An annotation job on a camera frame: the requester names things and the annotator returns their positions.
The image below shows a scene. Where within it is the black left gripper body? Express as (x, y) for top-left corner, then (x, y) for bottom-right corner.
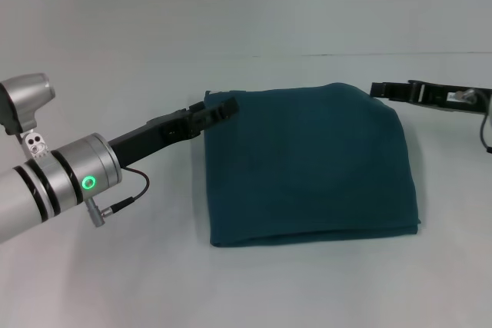
(107, 107), (201, 171)

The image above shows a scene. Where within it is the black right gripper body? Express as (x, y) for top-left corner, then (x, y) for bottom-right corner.
(407, 79), (492, 116)

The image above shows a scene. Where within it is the teal blue t-shirt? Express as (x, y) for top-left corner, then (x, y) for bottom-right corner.
(202, 81), (424, 249)

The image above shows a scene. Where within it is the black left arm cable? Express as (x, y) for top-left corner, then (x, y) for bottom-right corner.
(84, 167), (151, 228)

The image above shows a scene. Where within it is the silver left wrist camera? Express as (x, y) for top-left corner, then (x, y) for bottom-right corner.
(0, 71), (57, 160)

